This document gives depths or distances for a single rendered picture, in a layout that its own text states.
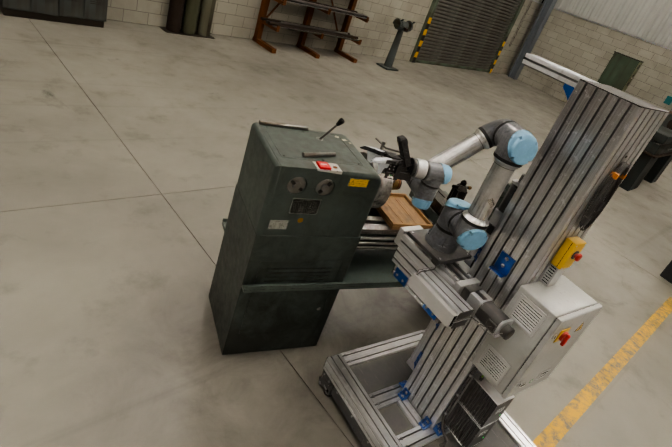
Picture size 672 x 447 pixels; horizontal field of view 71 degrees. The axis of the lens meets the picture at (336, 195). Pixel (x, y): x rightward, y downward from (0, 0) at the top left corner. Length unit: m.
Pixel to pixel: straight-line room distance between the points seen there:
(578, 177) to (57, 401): 2.46
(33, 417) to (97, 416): 0.26
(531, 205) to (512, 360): 0.65
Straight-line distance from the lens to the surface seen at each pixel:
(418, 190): 1.85
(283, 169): 2.16
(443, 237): 2.15
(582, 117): 2.01
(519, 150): 1.86
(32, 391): 2.76
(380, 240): 2.86
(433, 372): 2.61
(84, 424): 2.64
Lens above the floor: 2.19
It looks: 27 degrees down
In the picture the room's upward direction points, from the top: 20 degrees clockwise
